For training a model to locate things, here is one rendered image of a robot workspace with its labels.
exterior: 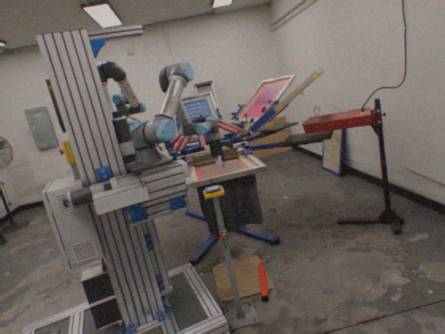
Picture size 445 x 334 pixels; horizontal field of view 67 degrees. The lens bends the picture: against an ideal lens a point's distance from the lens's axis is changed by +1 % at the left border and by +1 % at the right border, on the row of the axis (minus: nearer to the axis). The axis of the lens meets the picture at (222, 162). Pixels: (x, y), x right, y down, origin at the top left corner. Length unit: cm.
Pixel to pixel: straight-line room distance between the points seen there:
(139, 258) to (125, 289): 21
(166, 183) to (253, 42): 561
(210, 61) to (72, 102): 523
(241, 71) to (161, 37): 172
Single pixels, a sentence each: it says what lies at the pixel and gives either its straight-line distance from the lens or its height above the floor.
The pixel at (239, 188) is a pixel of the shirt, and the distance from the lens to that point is 247.
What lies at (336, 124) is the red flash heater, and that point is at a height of 106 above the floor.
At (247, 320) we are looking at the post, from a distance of 255.
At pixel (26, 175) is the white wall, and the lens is 775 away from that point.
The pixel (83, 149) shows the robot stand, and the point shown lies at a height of 140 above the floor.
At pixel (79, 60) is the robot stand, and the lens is 206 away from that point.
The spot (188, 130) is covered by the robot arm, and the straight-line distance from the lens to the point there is 223.
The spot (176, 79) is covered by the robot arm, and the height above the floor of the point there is 168.
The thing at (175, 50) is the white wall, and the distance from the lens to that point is 703.
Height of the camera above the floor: 158
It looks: 12 degrees down
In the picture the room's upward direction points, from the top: 12 degrees counter-clockwise
